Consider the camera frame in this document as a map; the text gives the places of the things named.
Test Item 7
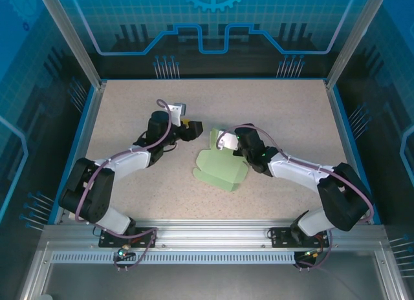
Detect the right cable connector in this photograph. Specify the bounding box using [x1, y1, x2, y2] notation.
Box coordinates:
[296, 248, 326, 261]

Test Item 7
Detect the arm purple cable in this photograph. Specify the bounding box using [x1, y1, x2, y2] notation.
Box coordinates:
[74, 98, 172, 272]
[217, 124, 375, 270]

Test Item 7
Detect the green paper box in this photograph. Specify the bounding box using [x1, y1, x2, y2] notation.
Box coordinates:
[193, 128, 250, 194]

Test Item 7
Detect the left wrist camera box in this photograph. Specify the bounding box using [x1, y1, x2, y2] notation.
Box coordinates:
[168, 102, 188, 126]

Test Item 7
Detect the aluminium lower frame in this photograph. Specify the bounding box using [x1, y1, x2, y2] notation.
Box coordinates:
[19, 241, 408, 300]

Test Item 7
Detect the cable connector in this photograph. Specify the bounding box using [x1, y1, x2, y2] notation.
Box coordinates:
[116, 244, 136, 261]
[296, 248, 326, 261]

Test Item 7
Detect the left cable connector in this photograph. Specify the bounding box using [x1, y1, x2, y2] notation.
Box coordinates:
[116, 244, 136, 261]

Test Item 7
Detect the slotted grey cable duct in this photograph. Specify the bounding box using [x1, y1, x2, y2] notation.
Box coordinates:
[50, 251, 297, 265]

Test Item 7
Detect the aluminium mounting rail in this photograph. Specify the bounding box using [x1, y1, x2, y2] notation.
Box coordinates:
[41, 219, 387, 249]

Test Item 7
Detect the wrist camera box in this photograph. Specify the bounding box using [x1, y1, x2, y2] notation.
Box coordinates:
[168, 102, 188, 126]
[217, 130, 239, 151]

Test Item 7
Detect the aluminium frame post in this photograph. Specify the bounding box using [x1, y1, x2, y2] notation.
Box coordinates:
[35, 0, 107, 89]
[325, 0, 391, 89]

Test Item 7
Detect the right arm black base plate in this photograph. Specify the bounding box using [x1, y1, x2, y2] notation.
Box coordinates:
[269, 226, 330, 249]

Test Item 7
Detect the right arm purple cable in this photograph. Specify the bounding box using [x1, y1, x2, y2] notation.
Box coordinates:
[217, 124, 375, 270]

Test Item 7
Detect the left aluminium frame post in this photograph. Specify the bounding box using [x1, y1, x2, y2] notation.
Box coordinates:
[35, 0, 107, 89]

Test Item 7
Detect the right aluminium side rail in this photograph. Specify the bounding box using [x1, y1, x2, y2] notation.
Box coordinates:
[325, 81, 373, 223]

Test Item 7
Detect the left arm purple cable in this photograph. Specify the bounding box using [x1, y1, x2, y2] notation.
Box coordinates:
[74, 98, 172, 272]

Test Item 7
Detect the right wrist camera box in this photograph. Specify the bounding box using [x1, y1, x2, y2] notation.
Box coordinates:
[217, 130, 239, 151]

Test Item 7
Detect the left aluminium side rail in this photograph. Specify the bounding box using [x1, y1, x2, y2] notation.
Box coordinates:
[53, 81, 107, 225]

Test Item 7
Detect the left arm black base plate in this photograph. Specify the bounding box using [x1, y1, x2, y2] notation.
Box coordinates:
[98, 227, 158, 249]

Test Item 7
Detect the right aluminium frame post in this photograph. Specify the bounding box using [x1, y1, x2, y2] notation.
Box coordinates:
[325, 0, 391, 89]

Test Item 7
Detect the aluminium side rail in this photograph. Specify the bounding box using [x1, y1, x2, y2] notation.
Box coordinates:
[53, 81, 107, 225]
[325, 81, 373, 223]

